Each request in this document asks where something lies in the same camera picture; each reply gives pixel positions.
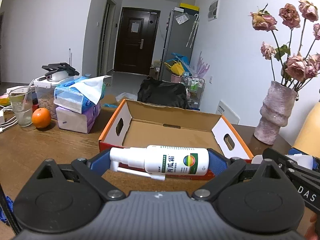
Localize white spray bottle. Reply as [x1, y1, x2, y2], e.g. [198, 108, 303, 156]
[110, 145, 209, 180]

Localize purple tissue pack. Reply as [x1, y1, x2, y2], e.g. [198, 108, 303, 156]
[56, 104, 101, 134]

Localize red cardboard box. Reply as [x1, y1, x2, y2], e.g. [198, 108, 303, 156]
[98, 99, 254, 181]

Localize orange fruit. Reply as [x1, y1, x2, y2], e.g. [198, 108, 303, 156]
[31, 108, 52, 129]

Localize blue tissue pack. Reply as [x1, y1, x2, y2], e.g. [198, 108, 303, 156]
[54, 75, 112, 114]

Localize pink ceramic vase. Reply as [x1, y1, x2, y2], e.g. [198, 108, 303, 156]
[253, 81, 298, 145]

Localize metal trolley rack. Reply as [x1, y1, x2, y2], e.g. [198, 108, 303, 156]
[181, 72, 205, 109]

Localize clear food container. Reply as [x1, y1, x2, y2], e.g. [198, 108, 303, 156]
[34, 71, 74, 119]

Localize black bag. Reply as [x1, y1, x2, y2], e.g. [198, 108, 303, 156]
[137, 77, 190, 109]

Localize glass cup with straw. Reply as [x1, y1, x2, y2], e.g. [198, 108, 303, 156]
[9, 86, 33, 127]

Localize black device on container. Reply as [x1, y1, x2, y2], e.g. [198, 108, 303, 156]
[42, 62, 79, 76]

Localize dried pink roses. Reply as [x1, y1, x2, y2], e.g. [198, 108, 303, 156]
[249, 0, 319, 92]

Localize grey refrigerator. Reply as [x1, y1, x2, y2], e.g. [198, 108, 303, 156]
[158, 8, 199, 81]

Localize dark entrance door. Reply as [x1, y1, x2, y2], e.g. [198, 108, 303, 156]
[113, 7, 161, 75]

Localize white charger with cables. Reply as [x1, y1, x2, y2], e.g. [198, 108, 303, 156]
[0, 106, 18, 133]

